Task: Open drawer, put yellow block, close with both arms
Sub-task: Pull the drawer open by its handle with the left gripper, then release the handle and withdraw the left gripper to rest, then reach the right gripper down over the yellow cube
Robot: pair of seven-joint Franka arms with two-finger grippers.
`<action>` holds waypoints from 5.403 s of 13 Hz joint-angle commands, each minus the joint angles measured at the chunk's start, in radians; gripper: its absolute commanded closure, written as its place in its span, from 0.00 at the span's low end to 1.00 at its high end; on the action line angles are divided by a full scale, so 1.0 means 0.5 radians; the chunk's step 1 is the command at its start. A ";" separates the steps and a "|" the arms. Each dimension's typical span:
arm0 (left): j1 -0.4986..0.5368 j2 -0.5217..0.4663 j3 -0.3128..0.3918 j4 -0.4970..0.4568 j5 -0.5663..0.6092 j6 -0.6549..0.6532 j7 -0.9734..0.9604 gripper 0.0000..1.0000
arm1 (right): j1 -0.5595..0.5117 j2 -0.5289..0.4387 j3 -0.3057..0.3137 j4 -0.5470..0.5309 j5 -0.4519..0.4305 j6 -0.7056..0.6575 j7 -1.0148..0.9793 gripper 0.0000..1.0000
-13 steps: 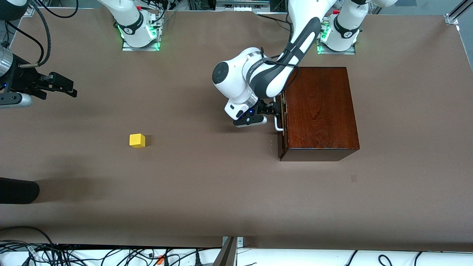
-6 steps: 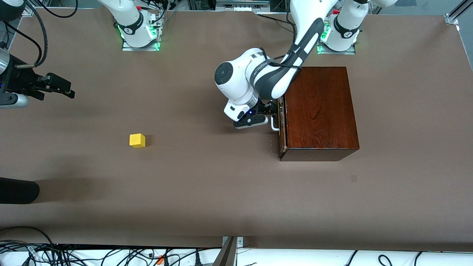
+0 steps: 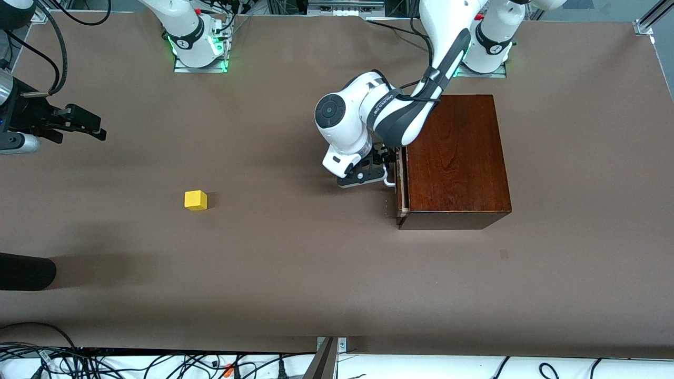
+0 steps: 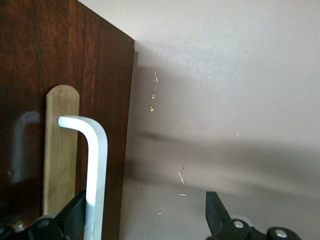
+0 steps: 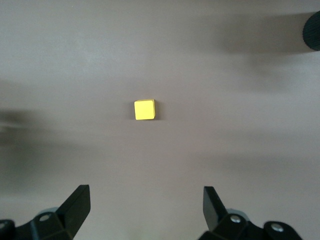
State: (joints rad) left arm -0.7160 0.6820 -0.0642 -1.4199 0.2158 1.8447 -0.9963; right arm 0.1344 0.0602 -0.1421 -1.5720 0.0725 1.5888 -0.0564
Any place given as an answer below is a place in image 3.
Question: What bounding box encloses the wooden drawer with white handle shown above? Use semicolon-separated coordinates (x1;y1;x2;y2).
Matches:
383;146;410;219

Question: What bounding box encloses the yellow cube block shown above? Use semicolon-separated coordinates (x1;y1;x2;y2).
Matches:
184;190;208;212

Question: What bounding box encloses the dark brown wooden cabinet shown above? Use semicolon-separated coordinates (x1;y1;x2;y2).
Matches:
398;95;512;231

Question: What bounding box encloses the black ribbed cylinder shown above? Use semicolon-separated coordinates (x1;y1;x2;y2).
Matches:
0;253;57;291

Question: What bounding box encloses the silver metal box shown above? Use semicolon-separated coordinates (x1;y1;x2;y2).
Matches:
308;0;385;16

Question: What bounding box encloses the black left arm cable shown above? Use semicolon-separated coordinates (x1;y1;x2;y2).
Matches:
392;0;459;103

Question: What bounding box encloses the aluminium frame profile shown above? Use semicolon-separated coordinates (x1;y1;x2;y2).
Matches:
31;0;53;24
633;0;674;36

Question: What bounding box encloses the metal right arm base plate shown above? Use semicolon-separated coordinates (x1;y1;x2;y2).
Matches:
174;21;230;73

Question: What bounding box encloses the black cable on table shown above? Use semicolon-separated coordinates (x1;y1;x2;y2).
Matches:
366;17;433;53

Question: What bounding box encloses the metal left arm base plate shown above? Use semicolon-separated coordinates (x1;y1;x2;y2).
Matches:
452;62;508;78

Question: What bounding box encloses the silver metal bracket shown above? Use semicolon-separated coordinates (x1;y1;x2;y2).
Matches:
316;337;348;354

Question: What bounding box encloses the dark grey mount beam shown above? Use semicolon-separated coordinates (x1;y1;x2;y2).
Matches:
304;337;339;379

